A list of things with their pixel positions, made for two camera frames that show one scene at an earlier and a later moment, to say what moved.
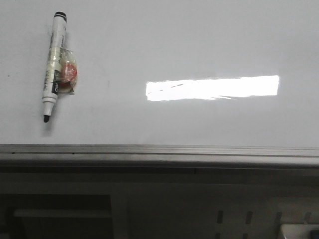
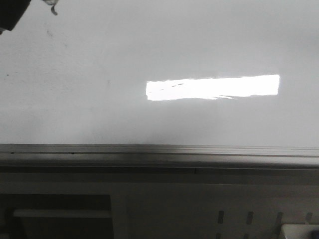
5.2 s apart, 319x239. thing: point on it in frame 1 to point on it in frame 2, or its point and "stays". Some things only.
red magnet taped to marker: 69,73 to 52,3
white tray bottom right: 298,231 stays
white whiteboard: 164,72 stays
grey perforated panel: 218,211 stays
